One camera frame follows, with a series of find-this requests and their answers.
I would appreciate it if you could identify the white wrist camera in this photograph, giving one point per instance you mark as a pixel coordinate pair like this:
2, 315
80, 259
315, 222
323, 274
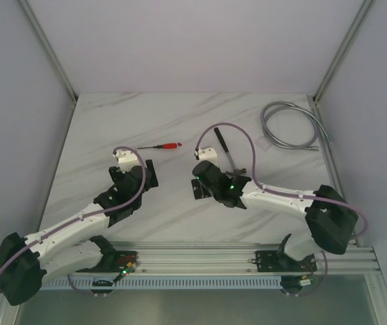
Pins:
126, 160
209, 154

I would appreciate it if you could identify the black mounting plate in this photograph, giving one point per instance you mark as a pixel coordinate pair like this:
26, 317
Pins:
271, 261
114, 262

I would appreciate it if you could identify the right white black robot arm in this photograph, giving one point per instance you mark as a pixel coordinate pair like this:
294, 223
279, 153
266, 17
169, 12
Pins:
329, 221

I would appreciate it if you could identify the right aluminium frame post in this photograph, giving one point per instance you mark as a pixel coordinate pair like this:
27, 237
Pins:
344, 48

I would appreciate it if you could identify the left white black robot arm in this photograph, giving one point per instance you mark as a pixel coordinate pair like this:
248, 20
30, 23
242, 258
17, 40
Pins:
77, 244

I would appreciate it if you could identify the red handle screwdriver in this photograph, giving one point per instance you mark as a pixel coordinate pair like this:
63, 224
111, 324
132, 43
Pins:
166, 146

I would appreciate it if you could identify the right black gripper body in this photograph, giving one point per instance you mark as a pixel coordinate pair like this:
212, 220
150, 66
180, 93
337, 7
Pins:
215, 195

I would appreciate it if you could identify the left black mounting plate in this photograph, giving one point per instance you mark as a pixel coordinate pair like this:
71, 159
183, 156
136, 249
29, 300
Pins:
114, 262

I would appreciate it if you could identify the white slotted cable duct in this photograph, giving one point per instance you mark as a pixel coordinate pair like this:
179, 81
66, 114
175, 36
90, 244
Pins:
134, 282

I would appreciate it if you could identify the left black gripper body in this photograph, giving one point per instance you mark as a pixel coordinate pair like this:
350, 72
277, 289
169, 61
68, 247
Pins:
151, 172

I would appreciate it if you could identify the black fuse box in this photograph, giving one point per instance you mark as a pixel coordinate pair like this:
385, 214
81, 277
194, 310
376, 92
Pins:
199, 191

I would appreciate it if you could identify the aluminium frame post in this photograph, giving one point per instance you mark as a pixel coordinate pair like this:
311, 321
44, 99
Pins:
344, 48
48, 50

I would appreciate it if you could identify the black handle claw hammer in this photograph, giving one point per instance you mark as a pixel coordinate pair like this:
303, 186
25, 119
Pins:
234, 170

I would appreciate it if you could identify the left aluminium frame post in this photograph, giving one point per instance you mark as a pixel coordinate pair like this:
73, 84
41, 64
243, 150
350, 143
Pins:
48, 50

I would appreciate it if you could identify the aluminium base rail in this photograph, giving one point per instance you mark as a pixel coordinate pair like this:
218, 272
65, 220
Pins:
233, 259

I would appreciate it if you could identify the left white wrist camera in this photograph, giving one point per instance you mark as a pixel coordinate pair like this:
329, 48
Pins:
126, 160

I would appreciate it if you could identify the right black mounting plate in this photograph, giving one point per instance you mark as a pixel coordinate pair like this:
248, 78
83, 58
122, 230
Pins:
271, 261

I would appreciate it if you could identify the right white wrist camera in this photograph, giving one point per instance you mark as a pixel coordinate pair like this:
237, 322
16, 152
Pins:
209, 154

